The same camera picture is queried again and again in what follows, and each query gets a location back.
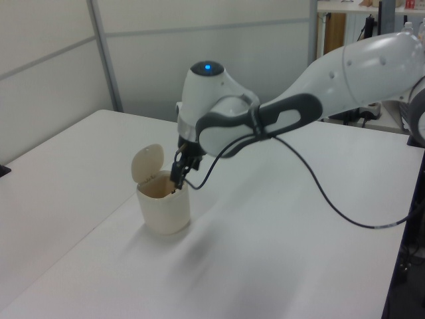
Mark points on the clear plastic bottle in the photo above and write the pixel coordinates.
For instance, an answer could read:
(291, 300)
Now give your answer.
(407, 28)

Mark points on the white office desk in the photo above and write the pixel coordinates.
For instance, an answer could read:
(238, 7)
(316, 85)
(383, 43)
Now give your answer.
(352, 10)

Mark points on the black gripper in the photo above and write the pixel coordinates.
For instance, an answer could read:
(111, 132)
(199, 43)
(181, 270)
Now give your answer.
(191, 149)

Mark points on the white power strip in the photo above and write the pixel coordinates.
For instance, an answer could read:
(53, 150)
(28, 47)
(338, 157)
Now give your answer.
(372, 111)

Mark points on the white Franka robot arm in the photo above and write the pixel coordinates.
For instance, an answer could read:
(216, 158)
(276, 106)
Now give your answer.
(332, 83)

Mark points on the wooden desk panel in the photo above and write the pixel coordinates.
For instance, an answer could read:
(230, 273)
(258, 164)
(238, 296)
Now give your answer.
(334, 33)

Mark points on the small white lidded bin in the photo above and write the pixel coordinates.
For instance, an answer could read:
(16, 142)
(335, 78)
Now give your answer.
(162, 216)

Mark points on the grey partition post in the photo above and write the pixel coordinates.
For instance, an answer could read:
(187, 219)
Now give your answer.
(313, 30)
(105, 56)

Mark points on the black metal robot stand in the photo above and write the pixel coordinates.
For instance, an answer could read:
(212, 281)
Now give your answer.
(406, 266)

